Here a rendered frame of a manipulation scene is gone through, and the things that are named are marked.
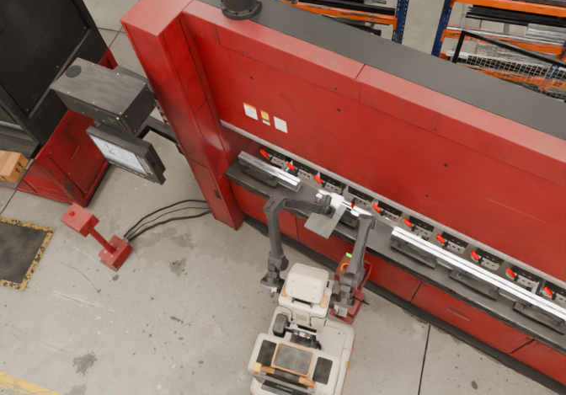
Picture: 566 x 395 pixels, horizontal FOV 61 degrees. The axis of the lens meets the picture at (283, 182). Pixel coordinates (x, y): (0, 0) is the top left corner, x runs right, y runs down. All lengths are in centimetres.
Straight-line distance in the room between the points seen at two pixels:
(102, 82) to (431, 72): 174
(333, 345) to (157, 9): 251
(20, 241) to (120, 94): 256
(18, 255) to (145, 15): 298
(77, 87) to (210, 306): 210
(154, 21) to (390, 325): 280
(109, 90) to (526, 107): 205
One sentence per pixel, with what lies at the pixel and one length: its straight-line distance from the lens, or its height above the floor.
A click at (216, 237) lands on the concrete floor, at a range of 434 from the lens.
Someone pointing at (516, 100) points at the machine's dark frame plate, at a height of 230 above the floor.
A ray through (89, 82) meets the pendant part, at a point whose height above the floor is 195.
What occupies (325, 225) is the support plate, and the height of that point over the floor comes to 100.
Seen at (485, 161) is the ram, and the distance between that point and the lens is 223.
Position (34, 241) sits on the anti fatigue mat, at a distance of 497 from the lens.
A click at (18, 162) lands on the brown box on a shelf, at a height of 108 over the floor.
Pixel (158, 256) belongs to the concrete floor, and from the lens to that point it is 442.
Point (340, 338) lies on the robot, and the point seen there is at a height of 28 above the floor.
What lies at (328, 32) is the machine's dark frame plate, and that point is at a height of 230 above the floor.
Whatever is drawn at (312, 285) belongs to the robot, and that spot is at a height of 138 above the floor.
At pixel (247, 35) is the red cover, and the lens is 236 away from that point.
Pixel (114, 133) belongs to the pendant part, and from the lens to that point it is 314.
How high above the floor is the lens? 389
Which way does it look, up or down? 60 degrees down
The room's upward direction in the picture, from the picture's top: 9 degrees counter-clockwise
